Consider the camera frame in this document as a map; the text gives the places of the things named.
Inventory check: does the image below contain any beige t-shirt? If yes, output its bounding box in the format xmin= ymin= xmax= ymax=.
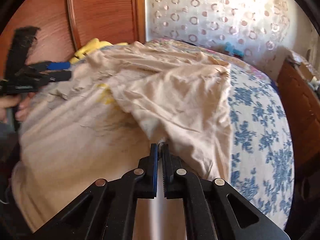
xmin=11 ymin=42 xmax=233 ymax=231

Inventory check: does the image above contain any person's left hand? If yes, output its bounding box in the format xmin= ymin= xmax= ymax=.
xmin=0 ymin=93 xmax=36 ymax=123

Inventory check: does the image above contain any yellow Pikachu plush toy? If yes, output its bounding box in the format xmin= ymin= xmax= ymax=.
xmin=68 ymin=38 xmax=129 ymax=65

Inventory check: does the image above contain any brown wooden wardrobe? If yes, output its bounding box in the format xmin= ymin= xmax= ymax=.
xmin=1 ymin=0 xmax=146 ymax=70

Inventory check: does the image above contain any blue floral white bed blanket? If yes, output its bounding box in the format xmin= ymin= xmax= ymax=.
xmin=228 ymin=64 xmax=295 ymax=229

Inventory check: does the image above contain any brown wooden side cabinet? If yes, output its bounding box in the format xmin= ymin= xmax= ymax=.
xmin=277 ymin=61 xmax=319 ymax=169

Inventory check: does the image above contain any colourful floral bed quilt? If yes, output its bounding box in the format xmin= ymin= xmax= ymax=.
xmin=145 ymin=38 xmax=273 ymax=83

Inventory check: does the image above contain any turquoise toy on headboard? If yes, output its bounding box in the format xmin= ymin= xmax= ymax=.
xmin=224 ymin=42 xmax=244 ymax=58

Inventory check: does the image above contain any cardboard box on cabinet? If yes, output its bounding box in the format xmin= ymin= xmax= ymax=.
xmin=288 ymin=50 xmax=319 ymax=82

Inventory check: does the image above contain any white circle-patterned curtain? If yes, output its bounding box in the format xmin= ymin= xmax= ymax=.
xmin=145 ymin=0 xmax=302 ymax=78

